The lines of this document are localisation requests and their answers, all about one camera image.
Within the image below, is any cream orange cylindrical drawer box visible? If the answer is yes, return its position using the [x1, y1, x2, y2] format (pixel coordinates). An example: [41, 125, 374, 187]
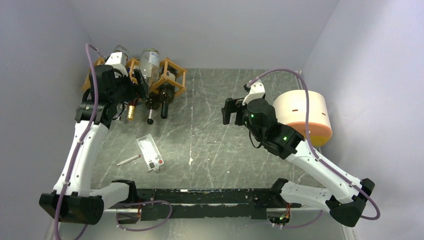
[273, 89, 333, 147]

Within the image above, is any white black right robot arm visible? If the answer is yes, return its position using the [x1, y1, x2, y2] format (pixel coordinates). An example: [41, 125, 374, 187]
[221, 98, 375, 228]

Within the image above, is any clear plastic blister package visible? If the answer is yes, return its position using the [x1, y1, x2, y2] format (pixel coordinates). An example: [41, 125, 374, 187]
[135, 134, 165, 173]

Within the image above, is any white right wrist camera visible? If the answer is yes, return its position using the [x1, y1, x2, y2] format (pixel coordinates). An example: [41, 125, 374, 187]
[242, 79, 266, 106]

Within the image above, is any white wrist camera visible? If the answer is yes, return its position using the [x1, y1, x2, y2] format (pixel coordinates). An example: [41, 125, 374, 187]
[105, 52, 128, 77]
[242, 79, 266, 106]

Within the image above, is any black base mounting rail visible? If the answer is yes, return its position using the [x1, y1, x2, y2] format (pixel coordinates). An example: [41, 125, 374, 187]
[113, 178, 289, 221]

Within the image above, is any dark green wine bottle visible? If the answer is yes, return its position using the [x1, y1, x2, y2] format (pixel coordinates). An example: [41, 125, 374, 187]
[158, 82, 175, 119]

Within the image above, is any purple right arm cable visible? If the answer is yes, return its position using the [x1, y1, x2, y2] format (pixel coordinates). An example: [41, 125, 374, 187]
[246, 68, 381, 221]

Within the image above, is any white pink marker pen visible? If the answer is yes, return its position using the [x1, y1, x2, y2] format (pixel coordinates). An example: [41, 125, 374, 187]
[116, 154, 141, 166]

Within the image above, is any clear whisky bottle black label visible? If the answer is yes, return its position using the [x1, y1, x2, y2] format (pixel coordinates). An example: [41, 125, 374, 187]
[113, 44, 129, 64]

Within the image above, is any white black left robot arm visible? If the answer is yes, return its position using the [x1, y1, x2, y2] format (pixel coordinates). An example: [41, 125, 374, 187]
[39, 64, 148, 225]

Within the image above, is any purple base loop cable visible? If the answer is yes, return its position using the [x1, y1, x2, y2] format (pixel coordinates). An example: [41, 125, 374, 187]
[115, 200, 173, 233]

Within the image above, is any dark bottle silver cap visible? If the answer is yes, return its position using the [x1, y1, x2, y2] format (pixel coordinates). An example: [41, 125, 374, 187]
[145, 92, 161, 125]

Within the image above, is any red wine bottle gold cap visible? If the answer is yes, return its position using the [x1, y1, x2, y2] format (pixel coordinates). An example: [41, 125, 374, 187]
[127, 98, 139, 121]

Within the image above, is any wooden wine rack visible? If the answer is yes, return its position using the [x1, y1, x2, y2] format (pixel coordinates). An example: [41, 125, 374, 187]
[81, 57, 188, 97]

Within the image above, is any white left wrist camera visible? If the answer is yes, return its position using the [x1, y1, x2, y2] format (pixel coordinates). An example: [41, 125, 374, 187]
[105, 52, 128, 77]

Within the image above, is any clear round glass bottle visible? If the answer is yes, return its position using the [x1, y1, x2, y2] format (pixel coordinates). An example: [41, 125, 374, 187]
[139, 48, 160, 87]

